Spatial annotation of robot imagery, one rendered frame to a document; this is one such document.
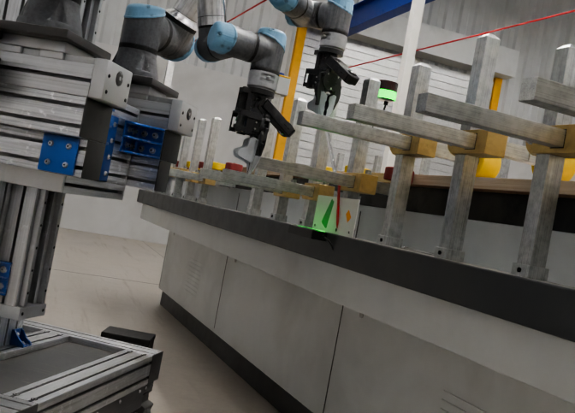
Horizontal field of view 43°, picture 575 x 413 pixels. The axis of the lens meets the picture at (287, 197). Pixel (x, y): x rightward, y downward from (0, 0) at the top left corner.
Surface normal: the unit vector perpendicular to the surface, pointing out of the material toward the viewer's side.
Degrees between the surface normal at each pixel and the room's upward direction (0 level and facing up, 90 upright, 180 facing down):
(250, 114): 90
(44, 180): 90
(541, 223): 90
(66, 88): 90
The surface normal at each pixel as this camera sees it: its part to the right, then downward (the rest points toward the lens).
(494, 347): -0.91, -0.18
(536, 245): 0.36, 0.05
